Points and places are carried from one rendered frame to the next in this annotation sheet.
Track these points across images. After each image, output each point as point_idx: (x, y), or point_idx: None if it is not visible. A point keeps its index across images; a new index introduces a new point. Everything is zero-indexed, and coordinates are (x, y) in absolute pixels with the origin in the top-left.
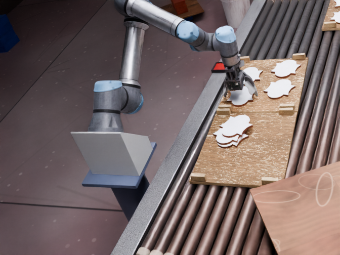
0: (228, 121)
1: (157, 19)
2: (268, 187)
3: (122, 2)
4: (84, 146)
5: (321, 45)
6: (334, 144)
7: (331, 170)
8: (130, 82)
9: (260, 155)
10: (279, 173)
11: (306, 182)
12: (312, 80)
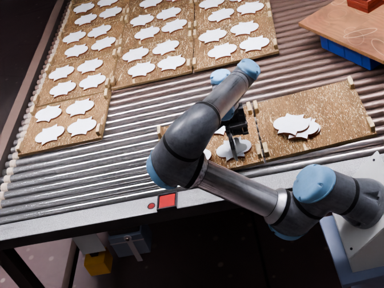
0: (287, 130)
1: (235, 88)
2: (374, 53)
3: (212, 114)
4: None
5: (130, 132)
6: (286, 76)
7: (340, 36)
8: (280, 188)
9: (319, 103)
10: (337, 85)
11: (359, 40)
12: None
